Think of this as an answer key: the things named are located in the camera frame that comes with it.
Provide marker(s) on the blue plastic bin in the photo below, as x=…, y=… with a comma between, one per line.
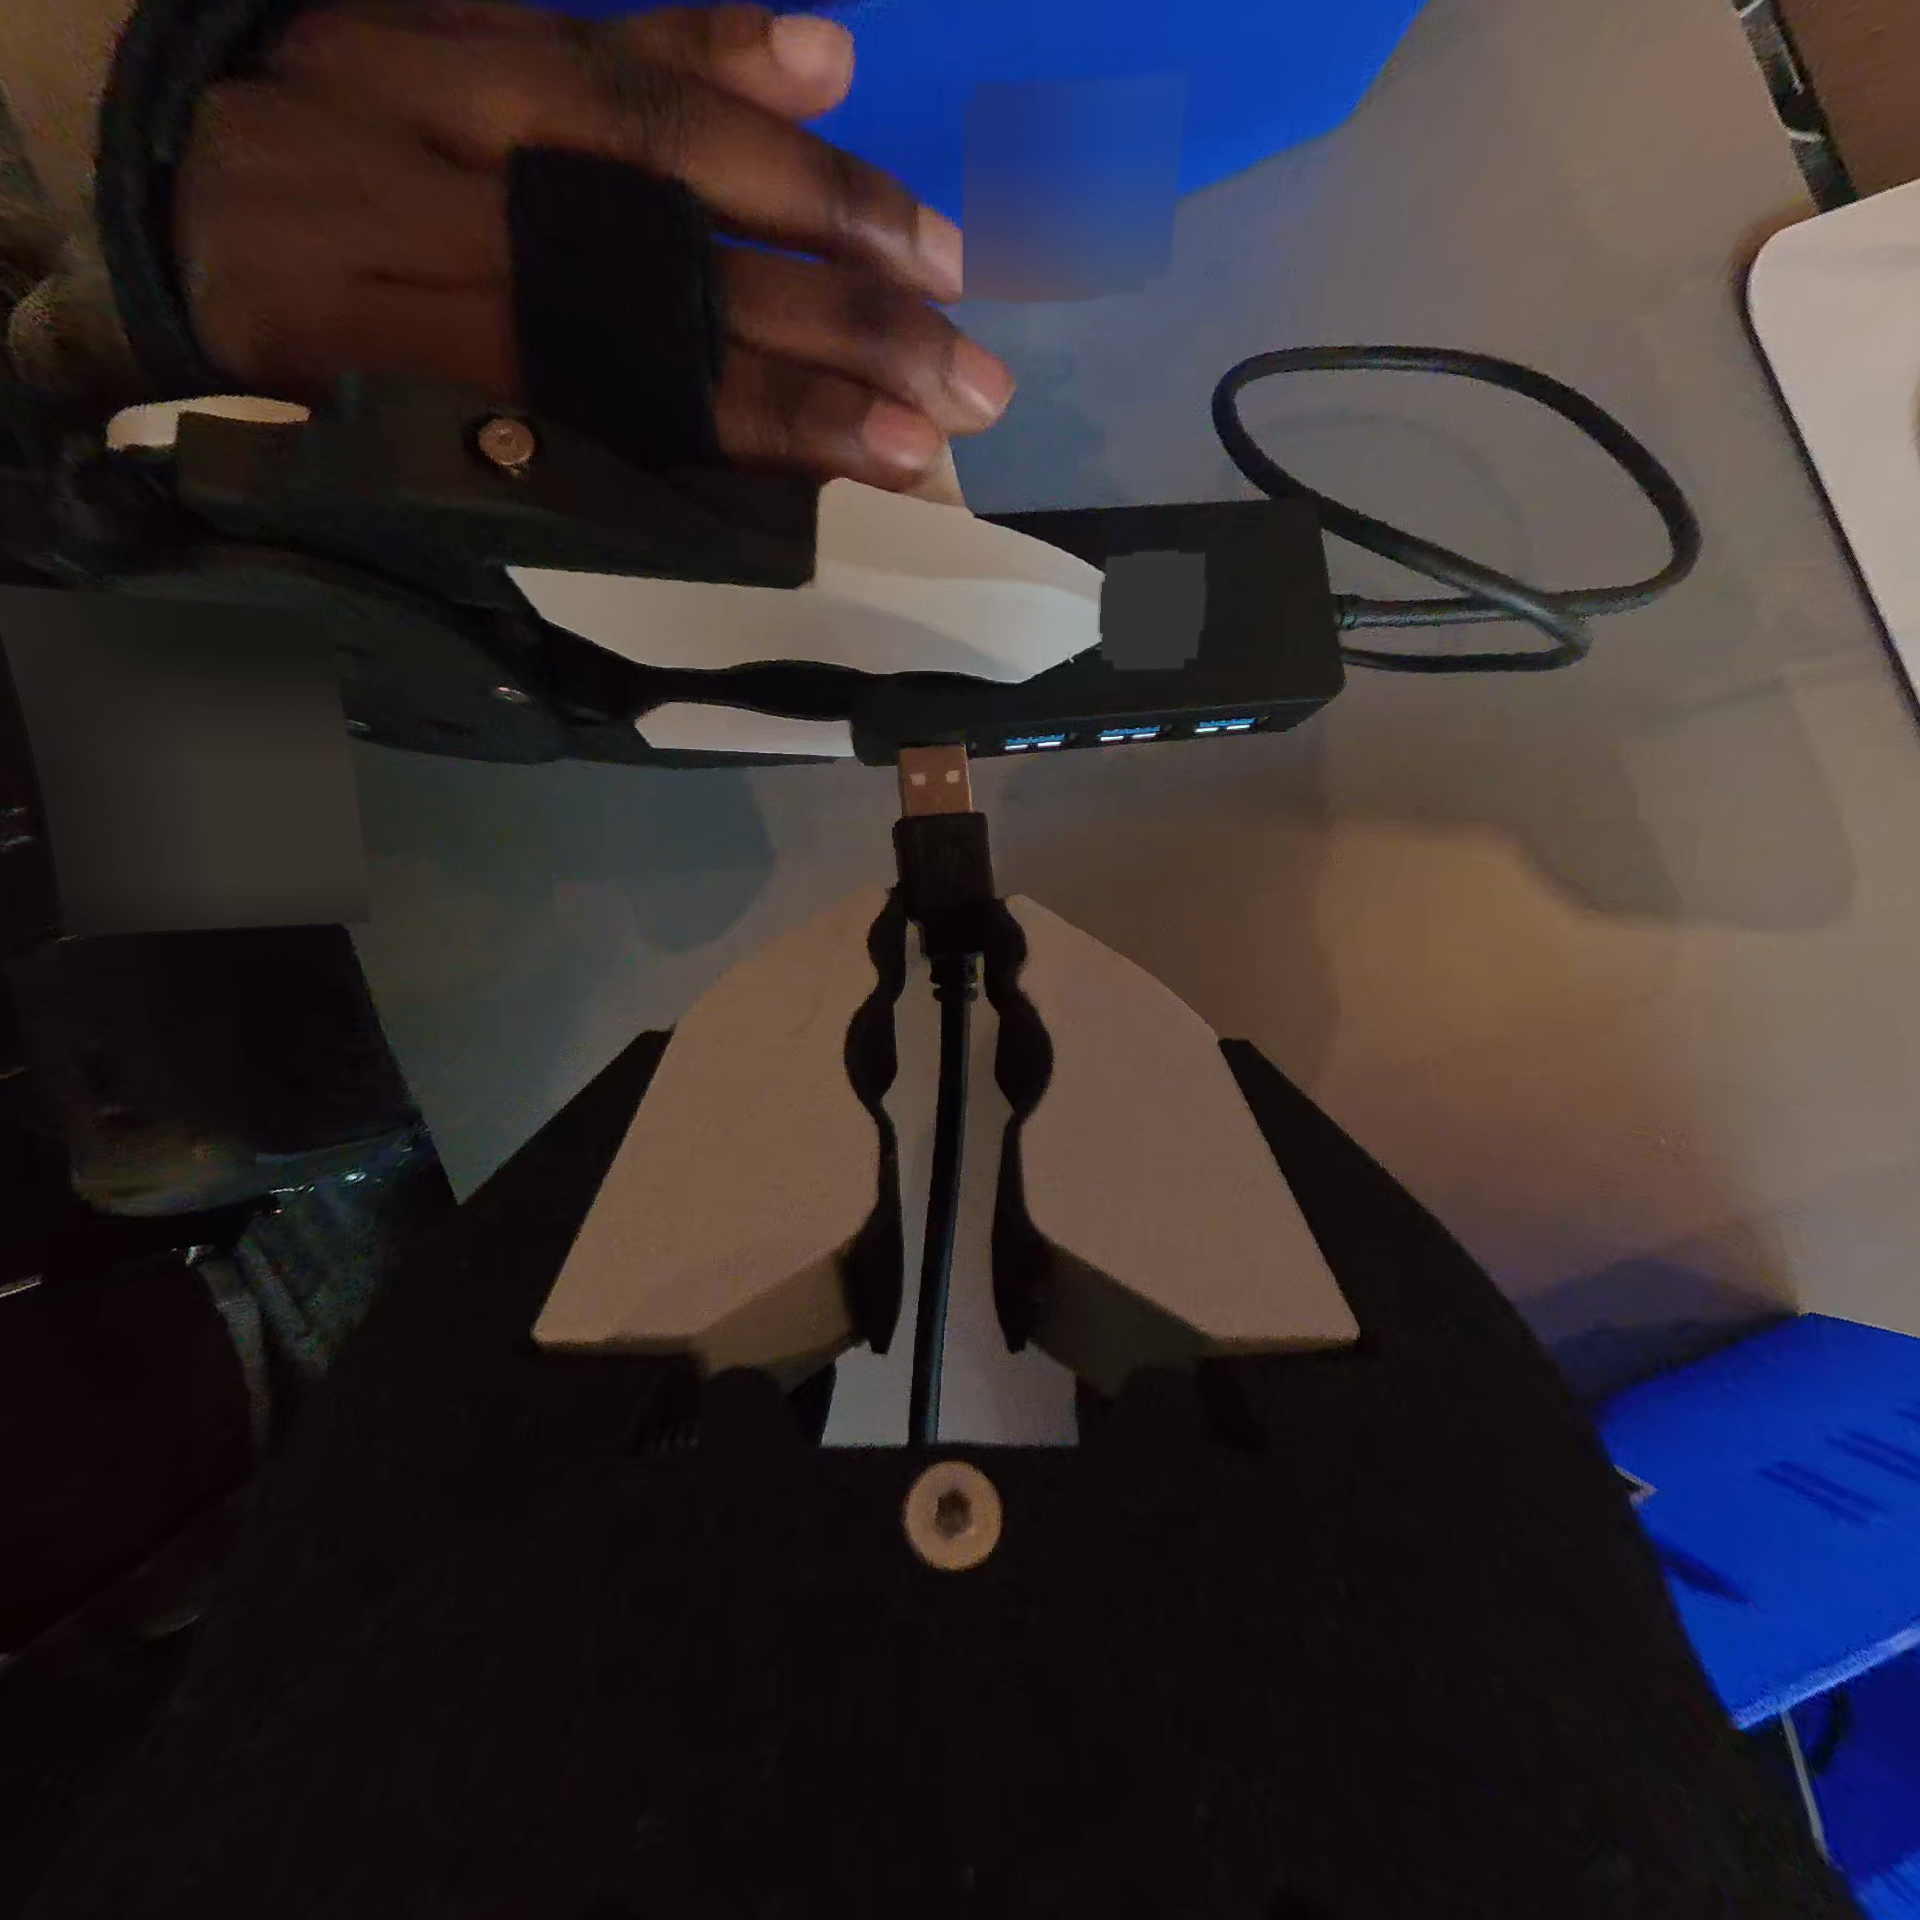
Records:
x=1800, y=1506
x=1287, y=73

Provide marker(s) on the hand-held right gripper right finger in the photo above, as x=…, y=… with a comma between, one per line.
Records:
x=1170, y=1183

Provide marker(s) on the person's left hand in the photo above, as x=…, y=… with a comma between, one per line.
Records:
x=360, y=208

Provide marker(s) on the white document stand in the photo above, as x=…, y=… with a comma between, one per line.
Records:
x=1862, y=387

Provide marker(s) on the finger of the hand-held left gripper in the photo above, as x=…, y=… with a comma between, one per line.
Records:
x=747, y=732
x=905, y=586

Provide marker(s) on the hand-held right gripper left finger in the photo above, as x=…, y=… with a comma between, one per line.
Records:
x=725, y=1183

